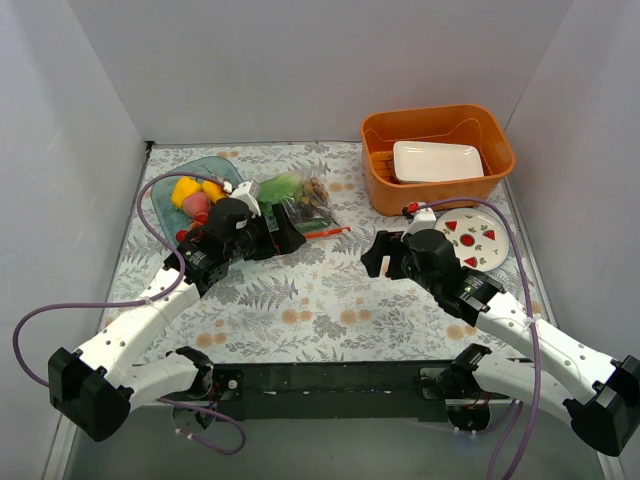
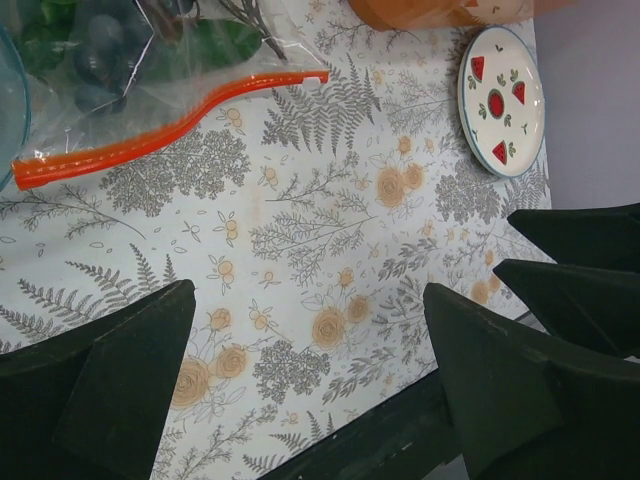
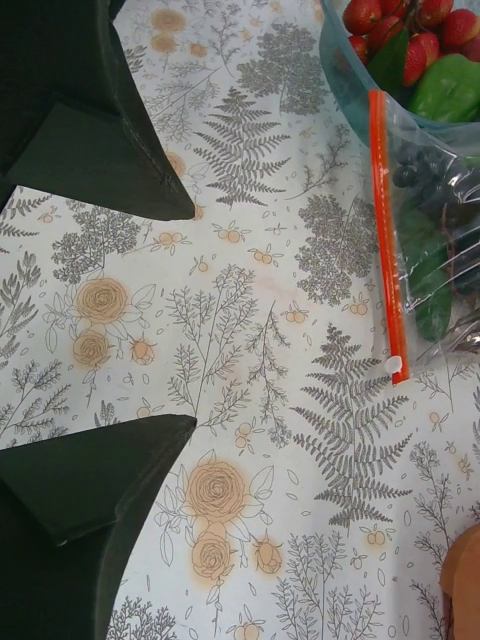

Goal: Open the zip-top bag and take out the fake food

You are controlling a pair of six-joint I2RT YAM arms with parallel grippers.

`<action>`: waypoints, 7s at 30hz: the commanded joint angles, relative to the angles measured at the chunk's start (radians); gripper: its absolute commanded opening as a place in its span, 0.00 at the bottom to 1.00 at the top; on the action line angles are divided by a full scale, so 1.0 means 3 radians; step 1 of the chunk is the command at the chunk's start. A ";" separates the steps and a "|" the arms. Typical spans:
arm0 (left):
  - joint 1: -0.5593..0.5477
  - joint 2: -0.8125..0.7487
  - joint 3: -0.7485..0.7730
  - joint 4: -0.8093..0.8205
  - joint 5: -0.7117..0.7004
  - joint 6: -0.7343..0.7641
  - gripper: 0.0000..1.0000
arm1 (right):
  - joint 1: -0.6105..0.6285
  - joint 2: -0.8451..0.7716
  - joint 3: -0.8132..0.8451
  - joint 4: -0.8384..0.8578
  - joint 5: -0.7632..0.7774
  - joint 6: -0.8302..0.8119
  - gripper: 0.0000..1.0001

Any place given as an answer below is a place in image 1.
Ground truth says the dark fake blueberries bunch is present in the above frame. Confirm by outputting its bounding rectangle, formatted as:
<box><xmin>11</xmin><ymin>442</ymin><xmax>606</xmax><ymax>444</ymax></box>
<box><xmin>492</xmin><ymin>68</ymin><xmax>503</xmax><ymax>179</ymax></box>
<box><xmin>286</xmin><ymin>197</ymin><xmax>331</xmax><ymax>222</ymax></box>

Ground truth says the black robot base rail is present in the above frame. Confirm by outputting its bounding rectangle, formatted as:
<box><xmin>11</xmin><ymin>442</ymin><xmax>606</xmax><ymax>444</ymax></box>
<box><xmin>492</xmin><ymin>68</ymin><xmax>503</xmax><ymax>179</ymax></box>
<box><xmin>169</xmin><ymin>361</ymin><xmax>510</xmax><ymax>431</ymax></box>

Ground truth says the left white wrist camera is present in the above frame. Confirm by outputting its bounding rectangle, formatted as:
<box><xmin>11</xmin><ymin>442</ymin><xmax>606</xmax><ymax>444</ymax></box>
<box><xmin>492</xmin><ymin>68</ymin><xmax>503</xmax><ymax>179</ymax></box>
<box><xmin>229</xmin><ymin>180</ymin><xmax>262</xmax><ymax>217</ymax></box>

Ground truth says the floral patterned table mat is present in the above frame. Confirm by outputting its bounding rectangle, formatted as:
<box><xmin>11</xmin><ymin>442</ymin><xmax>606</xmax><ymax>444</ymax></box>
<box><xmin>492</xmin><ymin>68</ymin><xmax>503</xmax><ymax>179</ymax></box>
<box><xmin>140</xmin><ymin>143</ymin><xmax>516</xmax><ymax>363</ymax></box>

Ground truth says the orange plastic basket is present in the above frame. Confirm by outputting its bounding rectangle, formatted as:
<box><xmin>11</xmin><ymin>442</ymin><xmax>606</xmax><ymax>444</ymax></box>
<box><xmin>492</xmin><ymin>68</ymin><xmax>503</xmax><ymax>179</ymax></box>
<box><xmin>361</xmin><ymin>104</ymin><xmax>516</xmax><ymax>216</ymax></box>

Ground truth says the yellow orange fake fruit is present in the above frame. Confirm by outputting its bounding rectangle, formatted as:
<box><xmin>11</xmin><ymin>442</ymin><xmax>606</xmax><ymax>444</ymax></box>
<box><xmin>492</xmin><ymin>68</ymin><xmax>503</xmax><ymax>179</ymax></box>
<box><xmin>202</xmin><ymin>180</ymin><xmax>228</xmax><ymax>205</ymax></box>

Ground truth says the clear zip top bag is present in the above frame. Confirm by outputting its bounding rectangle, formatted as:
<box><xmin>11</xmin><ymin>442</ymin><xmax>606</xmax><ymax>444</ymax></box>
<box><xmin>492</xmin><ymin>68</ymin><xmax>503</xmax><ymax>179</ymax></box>
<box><xmin>259</xmin><ymin>169</ymin><xmax>351</xmax><ymax>239</ymax></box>

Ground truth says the yellow fake pepper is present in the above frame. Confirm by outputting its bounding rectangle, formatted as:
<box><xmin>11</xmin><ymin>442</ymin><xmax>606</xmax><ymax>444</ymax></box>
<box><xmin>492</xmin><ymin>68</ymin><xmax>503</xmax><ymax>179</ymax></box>
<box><xmin>171</xmin><ymin>176</ymin><xmax>202</xmax><ymax>210</ymax></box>

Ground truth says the white rectangular plate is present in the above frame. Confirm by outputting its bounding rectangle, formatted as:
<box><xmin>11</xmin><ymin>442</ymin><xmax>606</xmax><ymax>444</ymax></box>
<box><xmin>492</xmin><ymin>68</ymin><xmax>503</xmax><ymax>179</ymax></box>
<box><xmin>392</xmin><ymin>141</ymin><xmax>484</xmax><ymax>184</ymax></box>

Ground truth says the blue transparent tray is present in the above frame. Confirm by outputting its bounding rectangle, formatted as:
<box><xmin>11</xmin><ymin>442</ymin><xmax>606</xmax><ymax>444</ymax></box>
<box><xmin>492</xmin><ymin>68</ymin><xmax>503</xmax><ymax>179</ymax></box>
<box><xmin>151</xmin><ymin>156</ymin><xmax>244</xmax><ymax>246</ymax></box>

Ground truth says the red fake cherries bunch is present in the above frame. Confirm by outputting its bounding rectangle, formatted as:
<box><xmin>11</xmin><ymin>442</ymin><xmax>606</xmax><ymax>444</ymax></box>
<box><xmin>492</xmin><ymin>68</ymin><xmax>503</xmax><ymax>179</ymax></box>
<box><xmin>175</xmin><ymin>212</ymin><xmax>208</xmax><ymax>243</ymax></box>

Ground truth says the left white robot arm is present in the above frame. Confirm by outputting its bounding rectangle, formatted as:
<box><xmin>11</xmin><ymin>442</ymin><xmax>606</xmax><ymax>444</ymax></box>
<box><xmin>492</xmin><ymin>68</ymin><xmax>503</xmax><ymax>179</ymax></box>
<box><xmin>48</xmin><ymin>198</ymin><xmax>306</xmax><ymax>441</ymax></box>

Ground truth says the brown fake nuts cluster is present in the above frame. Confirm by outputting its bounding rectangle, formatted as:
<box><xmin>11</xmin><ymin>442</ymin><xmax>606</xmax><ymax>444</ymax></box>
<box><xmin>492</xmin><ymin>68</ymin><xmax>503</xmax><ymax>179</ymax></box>
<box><xmin>301</xmin><ymin>177</ymin><xmax>329</xmax><ymax>207</ymax></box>

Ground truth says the round strawberry pattern plate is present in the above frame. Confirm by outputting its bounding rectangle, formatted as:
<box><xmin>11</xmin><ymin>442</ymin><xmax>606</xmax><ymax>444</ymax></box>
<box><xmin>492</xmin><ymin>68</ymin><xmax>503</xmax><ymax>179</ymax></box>
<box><xmin>435</xmin><ymin>208</ymin><xmax>510</xmax><ymax>272</ymax></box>

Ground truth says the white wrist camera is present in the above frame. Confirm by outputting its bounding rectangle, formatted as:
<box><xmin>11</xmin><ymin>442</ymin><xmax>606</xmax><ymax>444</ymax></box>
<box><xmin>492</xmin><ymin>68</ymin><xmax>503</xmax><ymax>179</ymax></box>
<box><xmin>402</xmin><ymin>202</ymin><xmax>437</xmax><ymax>237</ymax></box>
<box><xmin>229</xmin><ymin>180</ymin><xmax>262</xmax><ymax>217</ymax></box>

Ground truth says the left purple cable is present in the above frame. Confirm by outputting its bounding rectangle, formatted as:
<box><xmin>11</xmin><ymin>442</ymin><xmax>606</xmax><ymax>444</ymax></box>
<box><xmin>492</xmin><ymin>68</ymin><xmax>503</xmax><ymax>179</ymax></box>
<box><xmin>12</xmin><ymin>173</ymin><xmax>247</xmax><ymax>456</ymax></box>

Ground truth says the purple cable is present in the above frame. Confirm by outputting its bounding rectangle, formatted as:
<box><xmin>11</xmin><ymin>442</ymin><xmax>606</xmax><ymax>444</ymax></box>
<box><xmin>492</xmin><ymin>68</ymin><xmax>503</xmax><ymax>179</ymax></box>
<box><xmin>417</xmin><ymin>197</ymin><xmax>544</xmax><ymax>480</ymax></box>
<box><xmin>12</xmin><ymin>173</ymin><xmax>247</xmax><ymax>456</ymax></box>

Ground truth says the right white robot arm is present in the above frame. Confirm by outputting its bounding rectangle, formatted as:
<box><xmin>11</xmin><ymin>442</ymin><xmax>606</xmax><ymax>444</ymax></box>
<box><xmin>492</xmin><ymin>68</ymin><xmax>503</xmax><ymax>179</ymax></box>
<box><xmin>361</xmin><ymin>229</ymin><xmax>639</xmax><ymax>457</ymax></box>

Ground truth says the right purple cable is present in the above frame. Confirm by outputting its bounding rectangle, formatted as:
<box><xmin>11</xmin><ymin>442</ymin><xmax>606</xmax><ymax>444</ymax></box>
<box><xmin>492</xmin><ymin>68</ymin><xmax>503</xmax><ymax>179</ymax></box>
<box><xmin>417</xmin><ymin>197</ymin><xmax>544</xmax><ymax>480</ymax></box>

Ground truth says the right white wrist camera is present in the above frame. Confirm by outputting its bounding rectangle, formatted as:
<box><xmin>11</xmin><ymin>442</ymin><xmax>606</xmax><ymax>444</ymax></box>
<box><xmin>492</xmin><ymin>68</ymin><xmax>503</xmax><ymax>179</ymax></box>
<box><xmin>402</xmin><ymin>202</ymin><xmax>437</xmax><ymax>237</ymax></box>

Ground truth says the pink fake peach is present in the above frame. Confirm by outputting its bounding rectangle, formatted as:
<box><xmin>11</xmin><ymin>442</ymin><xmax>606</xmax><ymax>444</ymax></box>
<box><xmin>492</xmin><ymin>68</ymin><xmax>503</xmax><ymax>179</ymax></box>
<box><xmin>182</xmin><ymin>192</ymin><xmax>211</xmax><ymax>218</ymax></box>

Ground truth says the green fake lettuce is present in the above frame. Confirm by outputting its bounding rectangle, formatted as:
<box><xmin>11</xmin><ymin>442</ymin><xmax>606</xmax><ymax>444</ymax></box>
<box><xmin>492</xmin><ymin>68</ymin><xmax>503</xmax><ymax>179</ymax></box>
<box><xmin>257</xmin><ymin>171</ymin><xmax>302</xmax><ymax>204</ymax></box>

